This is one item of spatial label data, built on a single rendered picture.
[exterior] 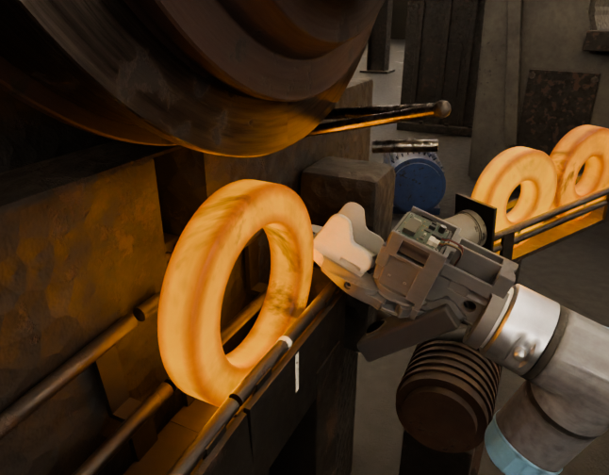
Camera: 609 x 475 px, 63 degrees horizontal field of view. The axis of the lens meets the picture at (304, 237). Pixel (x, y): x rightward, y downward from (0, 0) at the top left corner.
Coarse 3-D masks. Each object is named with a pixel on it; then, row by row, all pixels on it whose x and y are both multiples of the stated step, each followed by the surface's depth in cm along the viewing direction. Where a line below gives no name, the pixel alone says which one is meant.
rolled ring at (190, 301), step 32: (224, 192) 37; (256, 192) 37; (288, 192) 41; (192, 224) 35; (224, 224) 34; (256, 224) 38; (288, 224) 42; (192, 256) 34; (224, 256) 35; (288, 256) 46; (192, 288) 33; (224, 288) 35; (288, 288) 47; (160, 320) 34; (192, 320) 33; (256, 320) 47; (288, 320) 46; (160, 352) 35; (192, 352) 34; (256, 352) 44; (192, 384) 35; (224, 384) 38
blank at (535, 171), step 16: (496, 160) 72; (512, 160) 70; (528, 160) 72; (544, 160) 73; (480, 176) 72; (496, 176) 70; (512, 176) 71; (528, 176) 73; (544, 176) 75; (480, 192) 72; (496, 192) 71; (528, 192) 77; (544, 192) 76; (528, 208) 77; (544, 208) 78; (496, 224) 73; (512, 224) 75
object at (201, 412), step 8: (200, 400) 43; (184, 408) 42; (192, 408) 42; (200, 408) 42; (208, 408) 42; (216, 408) 42; (176, 416) 41; (184, 416) 41; (192, 416) 41; (200, 416) 41; (208, 416) 41; (184, 424) 40; (192, 424) 40; (200, 424) 40
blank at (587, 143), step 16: (576, 128) 79; (592, 128) 78; (560, 144) 78; (576, 144) 76; (592, 144) 78; (608, 144) 80; (560, 160) 77; (576, 160) 77; (592, 160) 82; (608, 160) 82; (560, 176) 77; (576, 176) 79; (592, 176) 84; (608, 176) 83; (560, 192) 78; (576, 192) 81; (592, 192) 83; (576, 208) 82
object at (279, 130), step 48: (0, 0) 16; (48, 0) 17; (96, 0) 19; (0, 48) 21; (48, 48) 18; (96, 48) 19; (144, 48) 21; (96, 96) 24; (144, 96) 22; (192, 96) 25; (240, 96) 29; (336, 96) 41; (192, 144) 25; (240, 144) 29; (288, 144) 35
